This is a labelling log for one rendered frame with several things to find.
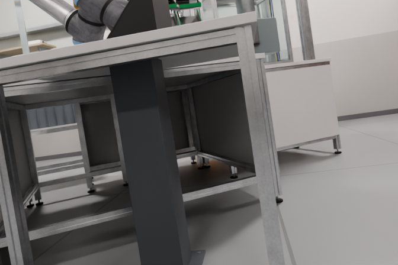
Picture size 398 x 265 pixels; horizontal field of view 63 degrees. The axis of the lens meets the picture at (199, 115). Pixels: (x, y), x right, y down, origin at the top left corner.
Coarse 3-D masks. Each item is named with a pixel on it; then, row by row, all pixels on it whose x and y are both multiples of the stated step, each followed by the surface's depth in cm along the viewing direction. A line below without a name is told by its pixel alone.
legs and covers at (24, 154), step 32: (224, 64) 177; (256, 64) 183; (96, 96) 283; (192, 96) 312; (224, 96) 243; (192, 128) 314; (224, 128) 253; (32, 160) 266; (224, 160) 250; (32, 192) 238; (192, 192) 170; (0, 224) 163; (64, 224) 150; (0, 256) 144
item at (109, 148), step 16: (176, 96) 348; (80, 112) 282; (96, 112) 321; (176, 112) 348; (80, 128) 283; (96, 128) 321; (112, 128) 326; (176, 128) 348; (96, 144) 321; (112, 144) 326; (176, 144) 348; (192, 144) 348; (96, 160) 321; (112, 160) 326; (192, 160) 350
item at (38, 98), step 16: (192, 64) 169; (208, 64) 175; (32, 80) 145; (48, 80) 147; (64, 80) 152; (176, 80) 252; (192, 80) 278; (16, 96) 191; (32, 96) 206; (48, 96) 223; (64, 96) 243; (80, 96) 267
